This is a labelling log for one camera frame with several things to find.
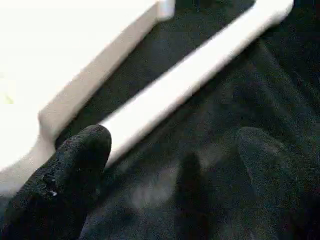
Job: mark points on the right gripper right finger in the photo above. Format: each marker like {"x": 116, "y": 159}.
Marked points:
{"x": 285, "y": 190}

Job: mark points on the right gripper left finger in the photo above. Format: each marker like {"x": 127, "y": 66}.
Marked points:
{"x": 55, "y": 195}

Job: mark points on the white plastic table top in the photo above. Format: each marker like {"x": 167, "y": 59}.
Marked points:
{"x": 50, "y": 60}

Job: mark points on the white plastic table leg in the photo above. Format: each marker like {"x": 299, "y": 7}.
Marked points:
{"x": 200, "y": 65}

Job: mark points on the black plastic mat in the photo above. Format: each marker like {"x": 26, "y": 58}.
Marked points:
{"x": 225, "y": 125}

